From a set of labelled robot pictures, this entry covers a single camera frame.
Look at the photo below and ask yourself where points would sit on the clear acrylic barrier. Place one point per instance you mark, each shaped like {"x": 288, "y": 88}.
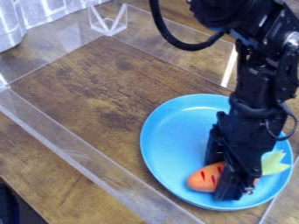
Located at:
{"x": 77, "y": 74}
{"x": 140, "y": 197}

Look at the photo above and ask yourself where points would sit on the clear acrylic back barrier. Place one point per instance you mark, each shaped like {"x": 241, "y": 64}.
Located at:
{"x": 77, "y": 74}

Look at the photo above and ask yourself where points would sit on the clear acrylic corner bracket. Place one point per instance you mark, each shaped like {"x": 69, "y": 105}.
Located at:
{"x": 106, "y": 25}

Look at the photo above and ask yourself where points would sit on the blue plastic plate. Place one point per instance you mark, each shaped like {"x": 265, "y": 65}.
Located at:
{"x": 174, "y": 141}

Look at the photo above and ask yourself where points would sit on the clear acrylic front barrier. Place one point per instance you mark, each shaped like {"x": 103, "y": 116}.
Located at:
{"x": 140, "y": 197}

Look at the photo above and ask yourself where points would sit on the orange toy carrot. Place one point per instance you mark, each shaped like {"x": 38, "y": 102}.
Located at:
{"x": 205, "y": 179}

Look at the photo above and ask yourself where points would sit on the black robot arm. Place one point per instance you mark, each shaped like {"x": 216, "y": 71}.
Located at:
{"x": 266, "y": 29}

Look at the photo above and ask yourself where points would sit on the white checkered curtain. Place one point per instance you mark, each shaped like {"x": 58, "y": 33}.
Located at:
{"x": 21, "y": 15}

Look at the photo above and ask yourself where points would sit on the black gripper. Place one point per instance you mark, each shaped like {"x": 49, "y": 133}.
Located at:
{"x": 242, "y": 136}

